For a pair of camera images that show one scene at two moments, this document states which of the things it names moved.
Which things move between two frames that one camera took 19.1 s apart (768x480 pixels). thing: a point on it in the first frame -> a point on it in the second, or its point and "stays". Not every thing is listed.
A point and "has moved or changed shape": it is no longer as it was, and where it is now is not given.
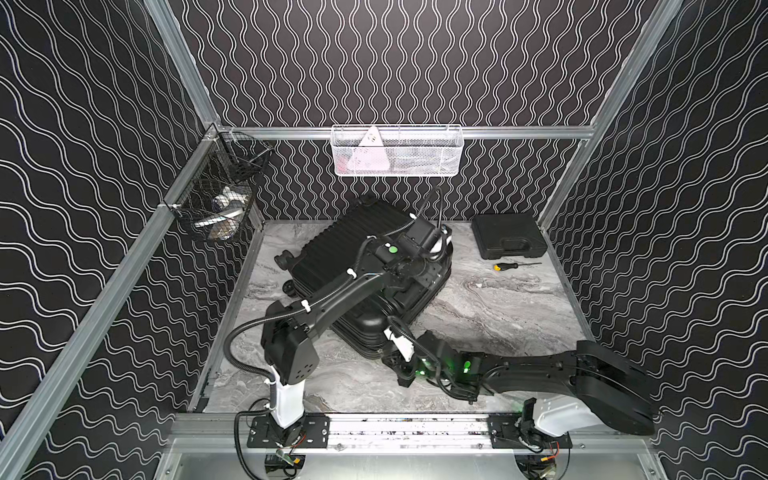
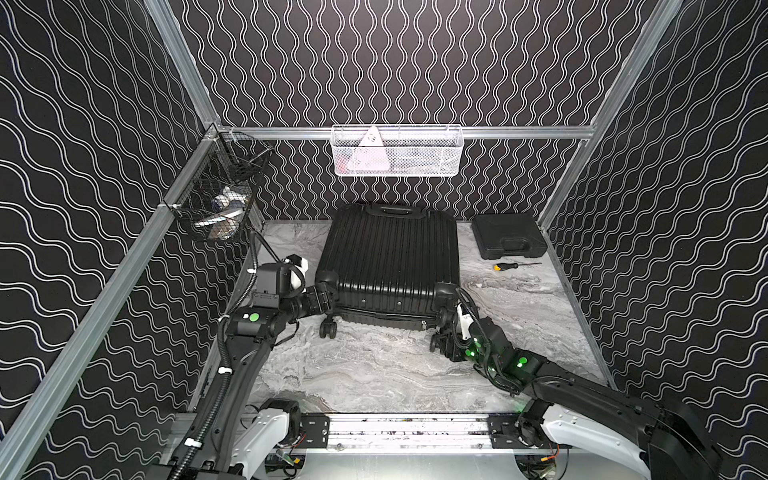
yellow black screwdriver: x=506 y=266 stays
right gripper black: x=396 y=359 -> x=452 y=342
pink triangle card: x=371 y=154 stays
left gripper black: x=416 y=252 -> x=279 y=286
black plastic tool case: x=506 y=235 stays
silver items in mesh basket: x=229 y=206 stays
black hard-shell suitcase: x=342 y=241 has moved or changed shape
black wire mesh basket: x=216 y=198 stays
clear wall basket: x=407 y=151 stays
